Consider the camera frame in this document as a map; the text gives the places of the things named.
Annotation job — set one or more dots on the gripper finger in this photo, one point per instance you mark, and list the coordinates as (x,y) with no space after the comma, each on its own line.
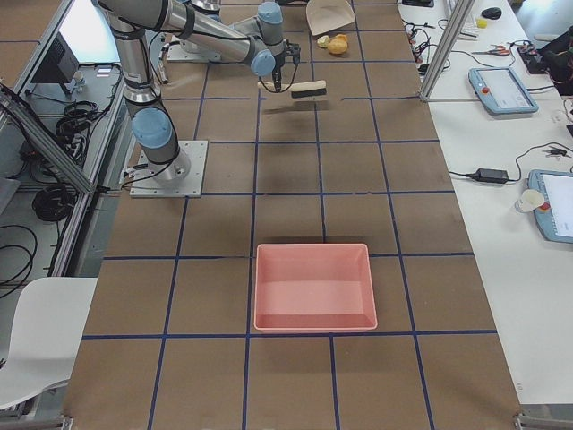
(277,86)

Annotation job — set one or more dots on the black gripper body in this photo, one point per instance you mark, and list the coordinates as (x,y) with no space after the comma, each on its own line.
(277,70)

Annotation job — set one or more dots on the yellow-green apple piece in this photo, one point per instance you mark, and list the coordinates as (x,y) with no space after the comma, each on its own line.
(323,41)

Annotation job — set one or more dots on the orange bread roll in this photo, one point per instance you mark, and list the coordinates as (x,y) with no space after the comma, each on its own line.
(337,46)

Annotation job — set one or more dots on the beige plastic dustpan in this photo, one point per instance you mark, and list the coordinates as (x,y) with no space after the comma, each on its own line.
(324,16)

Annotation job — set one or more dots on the pink plastic bin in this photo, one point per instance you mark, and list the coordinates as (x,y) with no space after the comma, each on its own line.
(305,288)

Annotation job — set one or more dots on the black computer mouse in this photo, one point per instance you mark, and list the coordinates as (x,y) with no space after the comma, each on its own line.
(491,13)

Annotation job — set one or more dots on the far blue teach pendant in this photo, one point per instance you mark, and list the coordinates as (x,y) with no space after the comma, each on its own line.
(501,91)

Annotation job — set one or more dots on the blue teach pendant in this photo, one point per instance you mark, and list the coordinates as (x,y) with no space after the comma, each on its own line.
(554,217)
(501,91)

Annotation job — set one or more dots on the black power adapter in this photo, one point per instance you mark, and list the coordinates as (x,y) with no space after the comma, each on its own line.
(492,176)

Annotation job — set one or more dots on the white paper cup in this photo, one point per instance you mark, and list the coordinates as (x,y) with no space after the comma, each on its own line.
(529,200)

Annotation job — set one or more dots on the bunch of keys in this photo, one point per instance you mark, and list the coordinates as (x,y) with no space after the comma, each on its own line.
(558,152)

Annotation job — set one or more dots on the near blue teach pendant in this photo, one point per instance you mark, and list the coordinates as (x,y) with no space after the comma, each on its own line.
(554,217)

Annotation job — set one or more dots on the white chair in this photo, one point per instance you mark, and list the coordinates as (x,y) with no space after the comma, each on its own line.
(48,324)

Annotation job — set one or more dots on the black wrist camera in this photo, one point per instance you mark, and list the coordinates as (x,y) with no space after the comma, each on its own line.
(292,51)

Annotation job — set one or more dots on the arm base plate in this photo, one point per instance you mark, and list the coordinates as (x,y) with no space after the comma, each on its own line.
(183,178)
(185,51)

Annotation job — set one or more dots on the aluminium frame post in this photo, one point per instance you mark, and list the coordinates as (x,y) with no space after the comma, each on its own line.
(447,41)

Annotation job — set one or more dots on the orange handled scissors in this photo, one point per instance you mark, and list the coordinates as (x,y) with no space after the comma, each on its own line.
(495,50)

